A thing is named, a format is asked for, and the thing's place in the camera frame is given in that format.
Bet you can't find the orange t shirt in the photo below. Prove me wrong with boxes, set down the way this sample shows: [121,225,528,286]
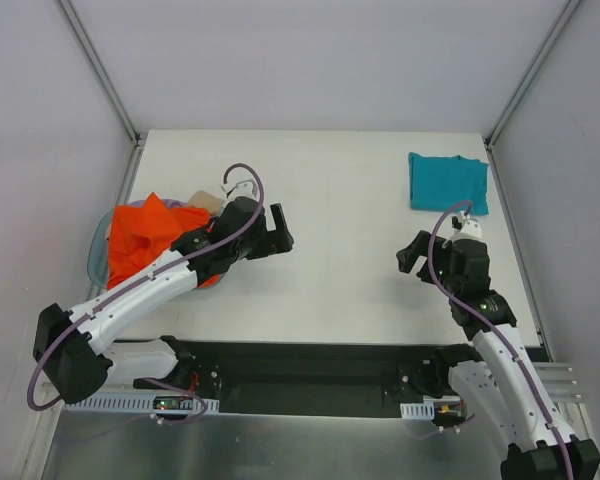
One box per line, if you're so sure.
[106,192,212,290]

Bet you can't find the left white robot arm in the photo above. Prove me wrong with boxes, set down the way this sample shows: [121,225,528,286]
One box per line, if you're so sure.
[33,196,294,404]

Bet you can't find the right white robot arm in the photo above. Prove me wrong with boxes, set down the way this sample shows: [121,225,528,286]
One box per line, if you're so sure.
[396,231,600,479]

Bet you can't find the beige t shirt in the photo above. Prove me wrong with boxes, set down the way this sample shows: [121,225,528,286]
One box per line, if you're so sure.
[186,190,225,216]

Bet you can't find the folded teal t shirt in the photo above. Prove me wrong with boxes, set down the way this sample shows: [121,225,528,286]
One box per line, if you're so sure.
[408,152,489,216]

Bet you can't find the lavender t shirt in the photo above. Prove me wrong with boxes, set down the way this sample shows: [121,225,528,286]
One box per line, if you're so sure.
[127,199,186,209]

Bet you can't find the translucent blue basket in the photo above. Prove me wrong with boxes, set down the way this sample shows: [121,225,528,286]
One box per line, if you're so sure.
[87,210,113,290]

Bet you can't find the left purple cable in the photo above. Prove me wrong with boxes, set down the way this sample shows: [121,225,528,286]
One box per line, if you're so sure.
[26,163,266,412]

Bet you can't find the purple cable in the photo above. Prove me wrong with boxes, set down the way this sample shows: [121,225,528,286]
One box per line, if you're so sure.
[26,163,266,412]
[427,200,576,480]

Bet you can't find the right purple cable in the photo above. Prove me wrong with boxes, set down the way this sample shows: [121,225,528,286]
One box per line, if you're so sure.
[427,200,576,480]

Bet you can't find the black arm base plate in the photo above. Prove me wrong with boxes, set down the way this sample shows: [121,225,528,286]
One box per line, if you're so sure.
[161,335,480,418]

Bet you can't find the aluminium front rail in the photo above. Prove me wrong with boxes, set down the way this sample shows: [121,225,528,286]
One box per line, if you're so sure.
[534,362,584,404]

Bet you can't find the right white cable duct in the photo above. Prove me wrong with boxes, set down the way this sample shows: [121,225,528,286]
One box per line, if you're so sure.
[400,401,436,421]

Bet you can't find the white cable duct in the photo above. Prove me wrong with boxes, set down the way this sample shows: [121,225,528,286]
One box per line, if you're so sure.
[400,401,436,421]
[64,392,220,415]

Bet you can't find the left white cable duct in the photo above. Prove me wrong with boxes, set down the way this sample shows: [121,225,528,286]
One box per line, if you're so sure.
[64,392,220,415]

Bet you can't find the left aluminium frame post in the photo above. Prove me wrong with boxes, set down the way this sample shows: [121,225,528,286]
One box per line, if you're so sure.
[54,0,146,147]

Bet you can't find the aluminium frame post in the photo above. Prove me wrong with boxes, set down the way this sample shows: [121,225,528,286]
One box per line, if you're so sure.
[483,0,585,149]
[54,0,146,147]

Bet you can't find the right aluminium frame post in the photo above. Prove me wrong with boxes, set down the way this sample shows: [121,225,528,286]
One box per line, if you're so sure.
[483,0,585,149]

